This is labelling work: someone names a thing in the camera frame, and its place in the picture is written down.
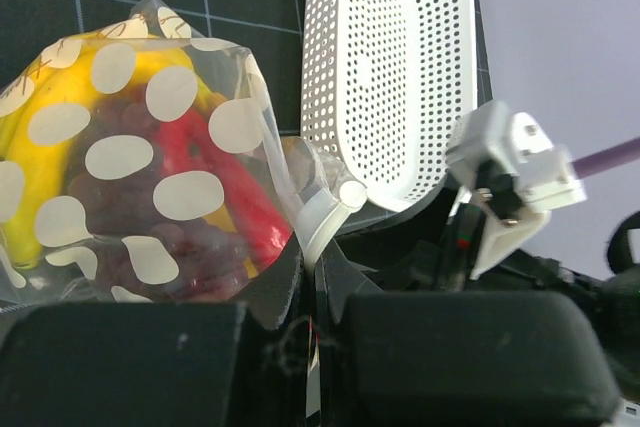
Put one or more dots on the dark red grape bunch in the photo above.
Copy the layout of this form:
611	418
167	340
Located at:
150	237

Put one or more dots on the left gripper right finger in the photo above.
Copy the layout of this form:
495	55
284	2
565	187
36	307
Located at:
455	359

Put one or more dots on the polka dot zip bag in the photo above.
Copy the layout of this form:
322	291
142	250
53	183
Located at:
313	189

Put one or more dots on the yellow banana bunch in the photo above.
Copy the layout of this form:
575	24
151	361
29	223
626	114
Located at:
51	102

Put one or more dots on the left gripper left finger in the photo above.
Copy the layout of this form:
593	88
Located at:
237	363

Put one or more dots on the white perforated plastic basket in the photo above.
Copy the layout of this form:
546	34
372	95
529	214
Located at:
383	84

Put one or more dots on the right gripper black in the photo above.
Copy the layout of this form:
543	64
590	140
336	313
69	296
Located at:
429	252

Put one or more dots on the red chili pepper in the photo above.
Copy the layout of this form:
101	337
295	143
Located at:
246	208

